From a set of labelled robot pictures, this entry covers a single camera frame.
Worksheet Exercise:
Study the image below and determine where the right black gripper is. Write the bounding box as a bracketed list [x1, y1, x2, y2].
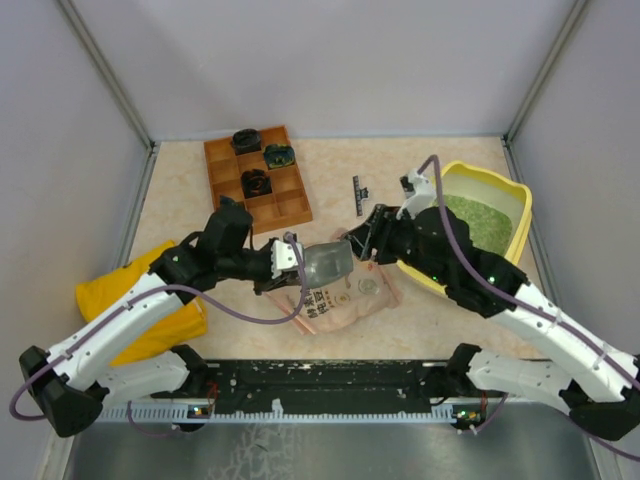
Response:
[340, 203, 450, 286]

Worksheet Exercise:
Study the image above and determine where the silver metal scoop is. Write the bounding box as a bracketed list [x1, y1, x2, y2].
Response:
[303, 240, 354, 289]

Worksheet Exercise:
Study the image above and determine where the black bag sealing clip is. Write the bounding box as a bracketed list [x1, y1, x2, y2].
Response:
[352, 175, 369, 217]

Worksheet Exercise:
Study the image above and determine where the pink cat litter bag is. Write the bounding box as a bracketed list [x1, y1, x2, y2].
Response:
[267, 228, 402, 335]

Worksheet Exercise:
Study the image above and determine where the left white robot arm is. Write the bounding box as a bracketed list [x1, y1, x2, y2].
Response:
[19, 205, 306, 438]

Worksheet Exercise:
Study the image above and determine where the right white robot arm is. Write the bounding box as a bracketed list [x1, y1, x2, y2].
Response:
[341, 205, 639, 441]

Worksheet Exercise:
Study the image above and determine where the green cat litter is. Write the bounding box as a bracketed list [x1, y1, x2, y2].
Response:
[444, 194, 513, 256]

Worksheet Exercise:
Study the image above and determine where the yellow litter box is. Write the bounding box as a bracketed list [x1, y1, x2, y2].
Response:
[414, 161, 532, 265]

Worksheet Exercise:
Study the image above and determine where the wooden compartment tray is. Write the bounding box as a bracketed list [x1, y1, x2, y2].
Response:
[203, 125, 313, 234]

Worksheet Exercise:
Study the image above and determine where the dark rolled item lower left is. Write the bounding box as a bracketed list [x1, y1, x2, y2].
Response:
[219, 195, 244, 209]

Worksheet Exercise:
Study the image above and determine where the yellow cloth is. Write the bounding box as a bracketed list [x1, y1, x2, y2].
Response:
[75, 240, 208, 367]

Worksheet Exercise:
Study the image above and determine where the black orange rolled item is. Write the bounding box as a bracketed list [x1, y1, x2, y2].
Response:
[241, 169, 272, 198]

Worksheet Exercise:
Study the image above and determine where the black green rolled item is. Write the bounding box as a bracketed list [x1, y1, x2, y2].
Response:
[263, 144, 296, 170]

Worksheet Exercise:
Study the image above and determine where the black rolled item top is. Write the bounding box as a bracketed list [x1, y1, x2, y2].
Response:
[231, 128, 262, 155]

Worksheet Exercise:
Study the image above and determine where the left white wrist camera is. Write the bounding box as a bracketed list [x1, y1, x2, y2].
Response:
[271, 239, 304, 279]

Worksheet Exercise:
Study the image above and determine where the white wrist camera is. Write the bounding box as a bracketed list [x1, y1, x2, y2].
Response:
[271, 239, 304, 279]
[396, 169, 436, 220]

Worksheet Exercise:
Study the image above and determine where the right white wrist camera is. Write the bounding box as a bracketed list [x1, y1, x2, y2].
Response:
[396, 169, 436, 220]

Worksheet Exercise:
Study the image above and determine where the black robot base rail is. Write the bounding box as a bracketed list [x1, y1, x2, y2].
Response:
[152, 360, 481, 415]

